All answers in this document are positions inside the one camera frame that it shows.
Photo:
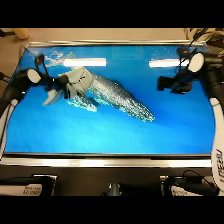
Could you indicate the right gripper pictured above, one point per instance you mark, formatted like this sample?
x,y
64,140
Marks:
x,y
169,84

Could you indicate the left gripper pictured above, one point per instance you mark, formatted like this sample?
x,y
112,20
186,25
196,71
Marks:
x,y
59,86

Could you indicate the grey garment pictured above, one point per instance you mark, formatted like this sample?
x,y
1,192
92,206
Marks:
x,y
80,79

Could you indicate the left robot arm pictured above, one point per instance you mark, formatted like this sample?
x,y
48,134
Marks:
x,y
18,85

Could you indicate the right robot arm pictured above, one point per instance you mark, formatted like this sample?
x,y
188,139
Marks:
x,y
218,133

